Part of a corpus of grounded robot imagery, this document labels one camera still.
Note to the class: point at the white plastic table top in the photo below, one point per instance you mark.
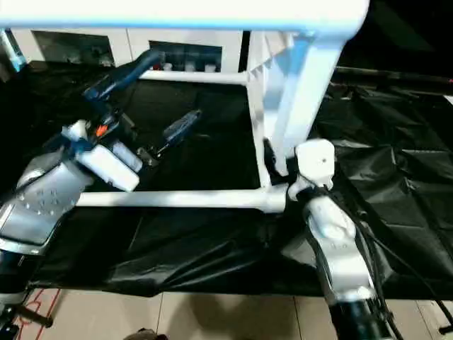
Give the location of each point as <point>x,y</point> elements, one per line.
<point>301,88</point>

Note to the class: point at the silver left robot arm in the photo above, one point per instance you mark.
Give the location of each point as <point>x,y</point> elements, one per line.
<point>42,198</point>

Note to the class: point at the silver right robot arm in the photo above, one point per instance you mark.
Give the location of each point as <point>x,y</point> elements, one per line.
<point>336,230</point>

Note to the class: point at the red bottle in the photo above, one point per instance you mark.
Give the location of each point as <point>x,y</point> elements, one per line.
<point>158,66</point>

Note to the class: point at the white sideboard cabinet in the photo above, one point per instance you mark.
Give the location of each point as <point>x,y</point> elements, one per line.
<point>124,39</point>

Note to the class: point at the white jar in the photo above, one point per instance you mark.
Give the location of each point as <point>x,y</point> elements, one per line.
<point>168,66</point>
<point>191,66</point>
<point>210,67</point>

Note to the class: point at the black plastic mat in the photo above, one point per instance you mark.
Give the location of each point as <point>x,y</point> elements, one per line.
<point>389,159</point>

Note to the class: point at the black metal rod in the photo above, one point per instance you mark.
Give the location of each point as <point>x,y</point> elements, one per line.
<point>396,76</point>

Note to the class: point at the white flat board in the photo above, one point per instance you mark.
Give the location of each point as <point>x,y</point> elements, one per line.
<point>448,97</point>

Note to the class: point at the dark brown rounded object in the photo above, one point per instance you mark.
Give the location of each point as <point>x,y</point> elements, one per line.
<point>148,334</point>

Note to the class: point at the black stand leg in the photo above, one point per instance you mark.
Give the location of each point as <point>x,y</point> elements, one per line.
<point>446,328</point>

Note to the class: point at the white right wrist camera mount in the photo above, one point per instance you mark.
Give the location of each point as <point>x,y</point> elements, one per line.
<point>315,159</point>

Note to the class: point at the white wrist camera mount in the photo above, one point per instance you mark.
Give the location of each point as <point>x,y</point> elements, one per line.
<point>113,166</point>
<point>315,159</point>

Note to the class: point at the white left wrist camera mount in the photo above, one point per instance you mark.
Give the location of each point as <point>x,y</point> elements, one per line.
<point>113,166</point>

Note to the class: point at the black metal floor frame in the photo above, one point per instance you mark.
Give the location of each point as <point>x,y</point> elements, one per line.
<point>33,315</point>

